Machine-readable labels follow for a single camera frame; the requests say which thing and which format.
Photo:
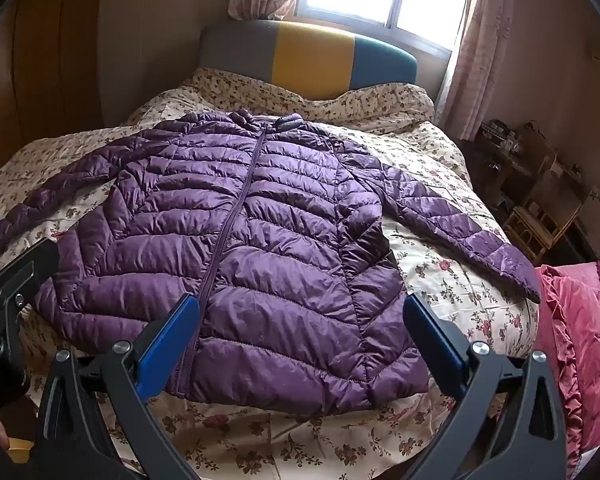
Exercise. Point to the rattan chair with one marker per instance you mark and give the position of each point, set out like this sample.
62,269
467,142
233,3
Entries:
546,213

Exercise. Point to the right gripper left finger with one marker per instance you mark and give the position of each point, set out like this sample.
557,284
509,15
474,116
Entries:
72,440

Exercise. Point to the grey yellow teal headboard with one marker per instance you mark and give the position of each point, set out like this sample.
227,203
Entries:
316,62

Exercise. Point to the pink curtain right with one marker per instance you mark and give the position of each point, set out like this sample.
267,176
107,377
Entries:
475,64

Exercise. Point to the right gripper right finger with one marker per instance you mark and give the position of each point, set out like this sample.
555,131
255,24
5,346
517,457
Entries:
529,440

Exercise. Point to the wooden wardrobe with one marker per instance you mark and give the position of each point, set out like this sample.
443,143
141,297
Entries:
48,71

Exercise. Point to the cluttered wooden side table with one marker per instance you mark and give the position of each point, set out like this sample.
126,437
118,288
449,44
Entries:
505,163

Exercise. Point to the purple quilted down jacket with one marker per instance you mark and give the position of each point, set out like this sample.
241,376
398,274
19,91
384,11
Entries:
275,226

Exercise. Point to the pink ruffled quilt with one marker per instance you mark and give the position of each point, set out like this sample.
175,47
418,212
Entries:
569,335

